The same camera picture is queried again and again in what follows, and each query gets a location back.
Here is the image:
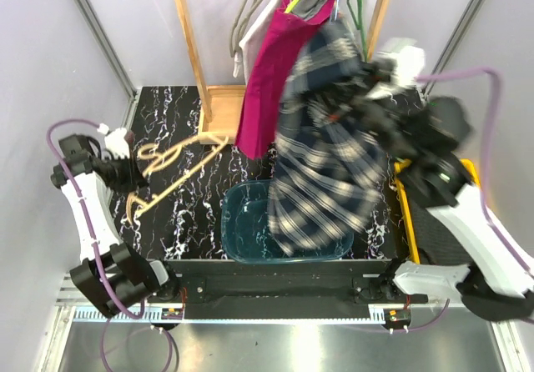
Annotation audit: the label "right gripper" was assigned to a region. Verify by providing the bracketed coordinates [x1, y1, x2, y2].
[302, 59, 420, 163]

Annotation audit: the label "wooden hanger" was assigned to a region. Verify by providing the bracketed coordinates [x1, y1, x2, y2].
[124, 132, 231, 226]

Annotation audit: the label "navy plaid skirt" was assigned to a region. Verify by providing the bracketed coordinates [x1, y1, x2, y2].
[268, 19, 385, 256]

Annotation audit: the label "magenta pleated skirt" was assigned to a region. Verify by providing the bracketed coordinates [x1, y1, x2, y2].
[234, 0, 335, 159]

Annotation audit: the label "white skirt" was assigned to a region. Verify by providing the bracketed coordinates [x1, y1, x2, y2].
[232, 0, 282, 82]

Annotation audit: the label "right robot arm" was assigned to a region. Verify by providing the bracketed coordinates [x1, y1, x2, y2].
[333, 61, 533, 322]

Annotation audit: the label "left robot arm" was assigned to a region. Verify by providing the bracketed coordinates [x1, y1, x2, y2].
[51, 134, 180, 319]

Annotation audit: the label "dark green hanger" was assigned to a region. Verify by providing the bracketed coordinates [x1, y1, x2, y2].
[345, 0, 368, 61]

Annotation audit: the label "yellow plastic crate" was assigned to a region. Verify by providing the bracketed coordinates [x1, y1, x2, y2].
[393, 158, 481, 265]

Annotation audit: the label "wooden clothes rack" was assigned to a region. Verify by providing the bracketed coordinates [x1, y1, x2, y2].
[174, 0, 390, 143]

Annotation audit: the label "dark clothes in crate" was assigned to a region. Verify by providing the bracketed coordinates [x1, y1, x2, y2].
[408, 199, 472, 266]

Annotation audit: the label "teal transparent plastic bin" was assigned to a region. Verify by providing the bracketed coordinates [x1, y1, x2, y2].
[220, 179, 354, 264]

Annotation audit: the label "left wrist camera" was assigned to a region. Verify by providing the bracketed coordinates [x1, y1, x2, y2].
[97, 123, 134, 159]

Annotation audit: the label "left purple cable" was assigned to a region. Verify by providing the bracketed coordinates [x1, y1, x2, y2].
[46, 118, 180, 372]

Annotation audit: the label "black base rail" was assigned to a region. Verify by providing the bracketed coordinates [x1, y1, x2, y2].
[132, 257, 431, 321]

